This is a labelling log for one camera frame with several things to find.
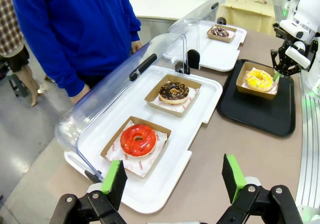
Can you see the aluminium profile rail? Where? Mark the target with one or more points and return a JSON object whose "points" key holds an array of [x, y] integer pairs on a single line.
{"points": [[310, 146]]}

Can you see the right white display case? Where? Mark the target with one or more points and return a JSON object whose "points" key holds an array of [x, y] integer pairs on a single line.
{"points": [[220, 57]]}

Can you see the table with yellow cloth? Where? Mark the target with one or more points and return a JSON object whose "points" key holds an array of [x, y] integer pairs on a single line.
{"points": [[245, 14]]}

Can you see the dark stool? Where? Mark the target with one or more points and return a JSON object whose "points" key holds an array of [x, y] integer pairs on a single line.
{"points": [[18, 84]]}

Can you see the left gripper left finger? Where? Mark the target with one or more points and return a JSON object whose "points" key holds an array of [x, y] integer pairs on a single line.
{"points": [[115, 181]]}

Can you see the person's right forearm blue sleeve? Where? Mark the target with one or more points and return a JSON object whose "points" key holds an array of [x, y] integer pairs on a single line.
{"points": [[67, 76]]}

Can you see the person's left hand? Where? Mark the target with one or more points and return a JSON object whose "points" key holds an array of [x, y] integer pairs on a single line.
{"points": [[136, 47]]}

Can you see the white display case base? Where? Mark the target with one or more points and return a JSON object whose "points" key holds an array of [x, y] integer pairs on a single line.
{"points": [[175, 134]]}

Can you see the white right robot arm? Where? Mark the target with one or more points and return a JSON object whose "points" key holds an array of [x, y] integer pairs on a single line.
{"points": [[311, 9]]}

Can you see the large white table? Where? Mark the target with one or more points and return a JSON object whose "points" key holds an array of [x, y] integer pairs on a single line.
{"points": [[160, 7]]}

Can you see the chocolate glazed donut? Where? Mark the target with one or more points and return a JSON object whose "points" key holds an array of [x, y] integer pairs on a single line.
{"points": [[167, 91]]}

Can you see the red glazed donut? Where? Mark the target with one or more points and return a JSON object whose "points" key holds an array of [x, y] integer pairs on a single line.
{"points": [[130, 144]]}

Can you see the clear display case lid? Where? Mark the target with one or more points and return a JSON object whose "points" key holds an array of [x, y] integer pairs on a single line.
{"points": [[190, 24], [100, 89]]}

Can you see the pink donut in box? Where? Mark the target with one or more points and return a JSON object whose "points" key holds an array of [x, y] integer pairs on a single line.
{"points": [[110, 150]]}

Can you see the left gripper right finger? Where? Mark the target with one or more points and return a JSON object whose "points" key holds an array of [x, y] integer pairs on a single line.
{"points": [[232, 176]]}

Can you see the dark sprinkled donut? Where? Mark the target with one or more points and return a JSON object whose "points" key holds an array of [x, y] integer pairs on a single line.
{"points": [[215, 32]]}

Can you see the bystander in plaid shirt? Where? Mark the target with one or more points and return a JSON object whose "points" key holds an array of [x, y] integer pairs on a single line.
{"points": [[10, 22]]}

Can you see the person's left forearm blue sleeve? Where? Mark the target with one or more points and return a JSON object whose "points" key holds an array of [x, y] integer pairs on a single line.
{"points": [[132, 29]]}

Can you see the person's right hand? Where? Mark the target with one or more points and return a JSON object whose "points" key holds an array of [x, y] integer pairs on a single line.
{"points": [[80, 94]]}

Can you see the brown cardboard donut box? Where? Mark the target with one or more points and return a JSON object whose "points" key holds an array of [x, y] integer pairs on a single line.
{"points": [[220, 39], [172, 111], [250, 93]]}

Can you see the black serving tray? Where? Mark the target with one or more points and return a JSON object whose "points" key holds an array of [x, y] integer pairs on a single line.
{"points": [[257, 116]]}

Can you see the person in blue hoodie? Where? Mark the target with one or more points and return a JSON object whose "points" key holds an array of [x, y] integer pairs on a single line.
{"points": [[75, 22]]}

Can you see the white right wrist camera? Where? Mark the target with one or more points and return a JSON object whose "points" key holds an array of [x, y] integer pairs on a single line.
{"points": [[297, 57]]}

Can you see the yellow sprinkled donut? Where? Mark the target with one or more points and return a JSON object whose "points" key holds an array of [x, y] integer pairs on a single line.
{"points": [[255, 83]]}

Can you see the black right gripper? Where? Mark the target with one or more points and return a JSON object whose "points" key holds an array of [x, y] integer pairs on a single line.
{"points": [[286, 59]]}

